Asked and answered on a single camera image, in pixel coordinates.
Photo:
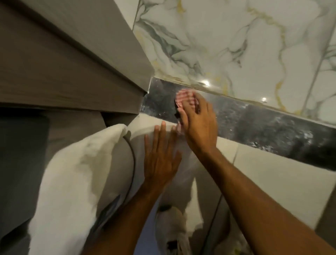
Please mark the person's left hand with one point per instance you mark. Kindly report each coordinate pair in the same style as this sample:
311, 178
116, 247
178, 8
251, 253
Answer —
158, 165

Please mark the person's right hand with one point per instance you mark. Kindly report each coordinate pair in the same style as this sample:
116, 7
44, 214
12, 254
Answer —
200, 128

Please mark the person's left middle finger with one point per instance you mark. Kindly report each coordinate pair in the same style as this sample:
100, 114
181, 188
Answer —
163, 138

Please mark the person's right thumb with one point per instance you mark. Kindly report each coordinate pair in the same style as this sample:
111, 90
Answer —
183, 119

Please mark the person's left little finger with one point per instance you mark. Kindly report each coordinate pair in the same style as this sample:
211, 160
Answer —
147, 148

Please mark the person's left thumb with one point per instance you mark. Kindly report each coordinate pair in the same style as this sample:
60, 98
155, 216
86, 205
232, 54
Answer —
178, 161

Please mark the red checked cloth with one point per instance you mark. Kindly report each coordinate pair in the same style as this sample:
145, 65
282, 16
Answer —
185, 97

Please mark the person's left forearm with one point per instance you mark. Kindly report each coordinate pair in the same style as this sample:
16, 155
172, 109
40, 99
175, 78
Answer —
128, 223

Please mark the person's right forearm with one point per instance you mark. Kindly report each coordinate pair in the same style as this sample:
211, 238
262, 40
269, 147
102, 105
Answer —
252, 210

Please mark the white glossy appliance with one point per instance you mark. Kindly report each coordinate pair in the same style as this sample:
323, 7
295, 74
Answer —
189, 184

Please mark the black stone ledge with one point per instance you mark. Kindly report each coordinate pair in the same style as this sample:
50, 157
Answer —
262, 128

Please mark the white towel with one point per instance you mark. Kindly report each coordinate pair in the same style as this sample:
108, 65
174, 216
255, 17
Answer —
70, 184

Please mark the grey wooden cabinet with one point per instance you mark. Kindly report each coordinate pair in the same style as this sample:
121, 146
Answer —
65, 57

